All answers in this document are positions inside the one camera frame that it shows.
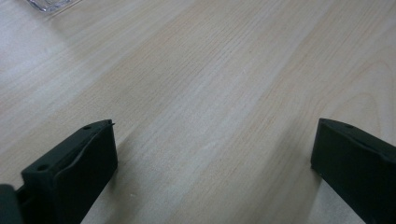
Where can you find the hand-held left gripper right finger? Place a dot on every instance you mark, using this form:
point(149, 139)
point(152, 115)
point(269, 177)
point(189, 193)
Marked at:
point(355, 168)

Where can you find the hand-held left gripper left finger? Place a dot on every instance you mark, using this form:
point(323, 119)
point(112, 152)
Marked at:
point(74, 174)

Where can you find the clear acrylic three-slot rack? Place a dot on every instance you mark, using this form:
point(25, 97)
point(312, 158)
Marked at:
point(49, 4)

